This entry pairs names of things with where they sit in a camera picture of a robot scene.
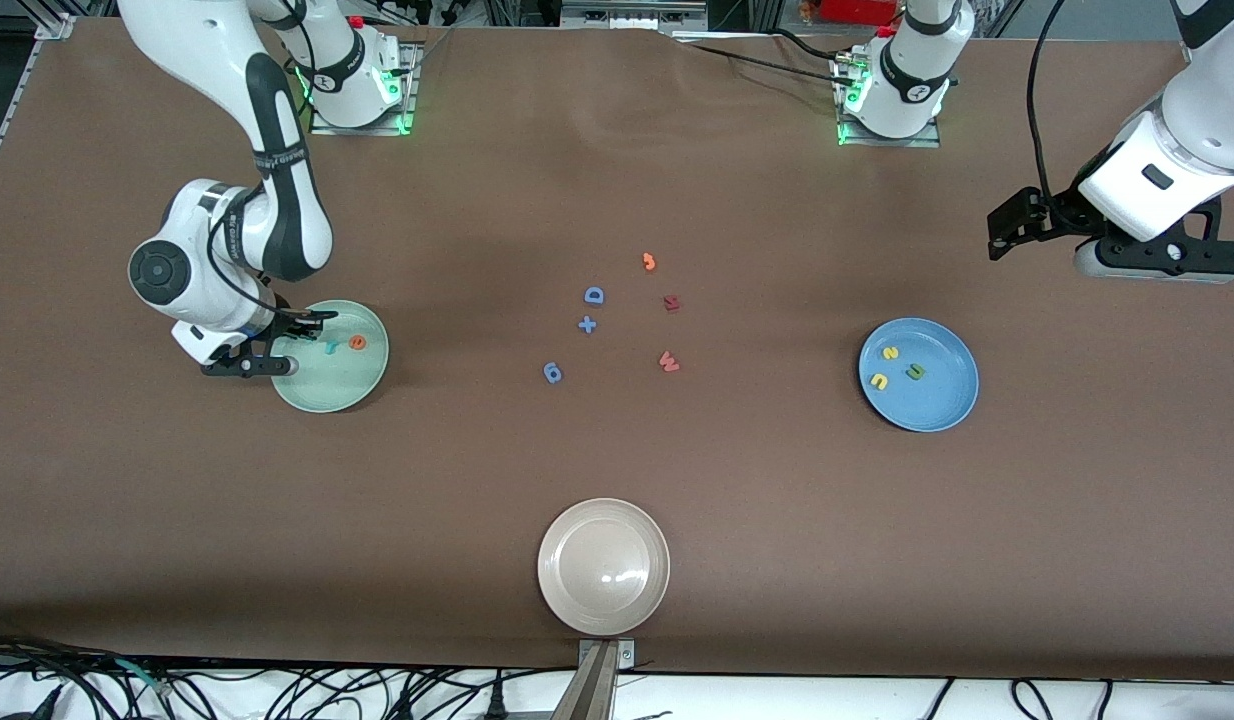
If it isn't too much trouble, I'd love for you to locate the pale green plate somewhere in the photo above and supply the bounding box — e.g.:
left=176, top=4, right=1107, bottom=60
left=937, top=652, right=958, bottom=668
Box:
left=269, top=300, right=390, bottom=414

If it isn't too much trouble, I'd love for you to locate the blue plate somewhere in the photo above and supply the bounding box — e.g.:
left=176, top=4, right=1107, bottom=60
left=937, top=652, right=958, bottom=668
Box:
left=858, top=318, right=980, bottom=433

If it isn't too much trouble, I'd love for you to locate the red box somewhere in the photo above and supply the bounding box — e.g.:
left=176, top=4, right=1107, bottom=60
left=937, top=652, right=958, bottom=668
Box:
left=817, top=0, right=903, bottom=26

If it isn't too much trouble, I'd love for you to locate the beige plate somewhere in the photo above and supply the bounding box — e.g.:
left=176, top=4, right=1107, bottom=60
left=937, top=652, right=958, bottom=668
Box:
left=537, top=498, right=671, bottom=637

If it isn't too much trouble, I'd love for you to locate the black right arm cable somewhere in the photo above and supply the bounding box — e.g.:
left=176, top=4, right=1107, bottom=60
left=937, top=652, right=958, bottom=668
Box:
left=205, top=185, right=323, bottom=326

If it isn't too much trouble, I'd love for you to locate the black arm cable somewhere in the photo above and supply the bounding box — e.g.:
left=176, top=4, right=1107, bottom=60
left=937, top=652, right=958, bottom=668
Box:
left=1026, top=0, right=1070, bottom=201
left=205, top=185, right=323, bottom=326

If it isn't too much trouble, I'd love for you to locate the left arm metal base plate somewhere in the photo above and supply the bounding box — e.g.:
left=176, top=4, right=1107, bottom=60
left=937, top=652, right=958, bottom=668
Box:
left=837, top=55, right=943, bottom=149

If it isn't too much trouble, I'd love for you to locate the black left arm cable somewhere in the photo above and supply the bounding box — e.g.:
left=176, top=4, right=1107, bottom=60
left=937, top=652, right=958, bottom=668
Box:
left=1026, top=0, right=1070, bottom=201

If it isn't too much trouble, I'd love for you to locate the black table cable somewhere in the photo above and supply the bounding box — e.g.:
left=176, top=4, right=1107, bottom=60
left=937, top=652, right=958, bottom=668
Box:
left=767, top=28, right=883, bottom=65
left=677, top=40, right=850, bottom=83

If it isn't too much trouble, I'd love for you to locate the teal floor cable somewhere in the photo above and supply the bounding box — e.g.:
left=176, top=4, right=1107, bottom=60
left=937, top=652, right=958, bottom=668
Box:
left=115, top=658, right=170, bottom=698

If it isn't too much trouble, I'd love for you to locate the aluminium frame rail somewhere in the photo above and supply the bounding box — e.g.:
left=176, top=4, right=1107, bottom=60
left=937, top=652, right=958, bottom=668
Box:
left=562, top=0, right=710, bottom=31

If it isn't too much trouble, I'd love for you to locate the aluminium front camera post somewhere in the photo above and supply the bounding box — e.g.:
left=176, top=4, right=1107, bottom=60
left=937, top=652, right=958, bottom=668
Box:
left=552, top=638, right=636, bottom=720

